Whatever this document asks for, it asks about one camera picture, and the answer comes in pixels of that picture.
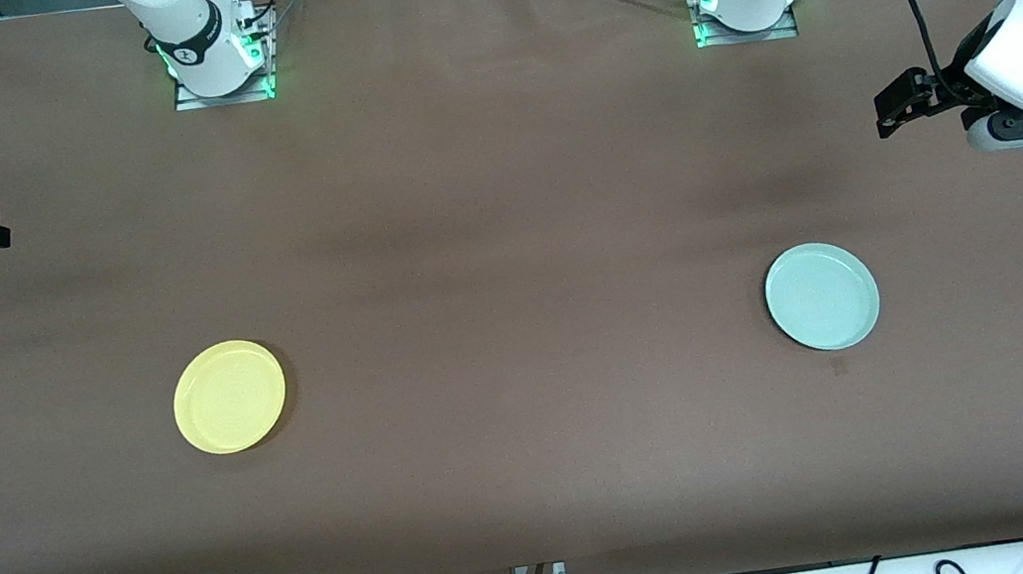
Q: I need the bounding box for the pale green round plate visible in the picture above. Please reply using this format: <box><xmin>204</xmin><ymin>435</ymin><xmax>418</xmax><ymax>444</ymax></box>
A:
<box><xmin>758</xmin><ymin>235</ymin><xmax>886</xmax><ymax>359</ymax></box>

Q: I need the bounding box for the yellow round plate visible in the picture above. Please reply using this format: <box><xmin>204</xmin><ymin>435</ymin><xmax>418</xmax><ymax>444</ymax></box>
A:
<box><xmin>165</xmin><ymin>334</ymin><xmax>295</xmax><ymax>462</ymax></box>

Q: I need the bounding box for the brown table mat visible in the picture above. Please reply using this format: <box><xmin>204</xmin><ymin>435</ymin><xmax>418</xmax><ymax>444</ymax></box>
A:
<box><xmin>0</xmin><ymin>0</ymin><xmax>1023</xmax><ymax>574</ymax></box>

